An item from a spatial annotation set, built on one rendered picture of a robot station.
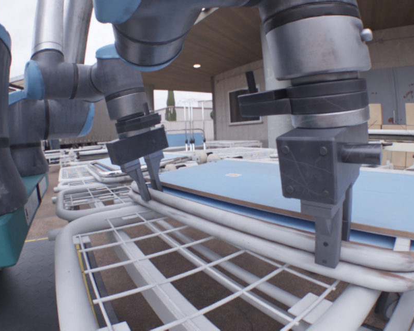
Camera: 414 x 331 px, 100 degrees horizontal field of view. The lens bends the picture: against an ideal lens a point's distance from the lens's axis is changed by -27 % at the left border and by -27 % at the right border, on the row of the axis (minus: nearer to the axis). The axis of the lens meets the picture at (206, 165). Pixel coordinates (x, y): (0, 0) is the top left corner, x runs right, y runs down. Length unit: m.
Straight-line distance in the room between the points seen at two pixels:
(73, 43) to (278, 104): 0.75
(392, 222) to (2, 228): 0.48
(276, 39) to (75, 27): 0.76
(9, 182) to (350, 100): 0.39
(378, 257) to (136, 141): 0.46
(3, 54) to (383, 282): 0.55
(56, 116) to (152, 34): 0.64
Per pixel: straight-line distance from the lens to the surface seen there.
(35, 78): 0.56
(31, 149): 0.80
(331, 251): 0.26
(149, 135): 0.52
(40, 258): 0.85
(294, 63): 0.19
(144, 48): 0.25
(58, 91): 0.58
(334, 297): 1.09
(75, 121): 0.84
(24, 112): 0.80
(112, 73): 0.50
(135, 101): 0.49
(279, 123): 5.13
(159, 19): 0.19
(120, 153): 0.50
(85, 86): 0.59
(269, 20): 0.20
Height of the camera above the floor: 0.66
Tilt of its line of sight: 7 degrees down
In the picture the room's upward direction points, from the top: 3 degrees counter-clockwise
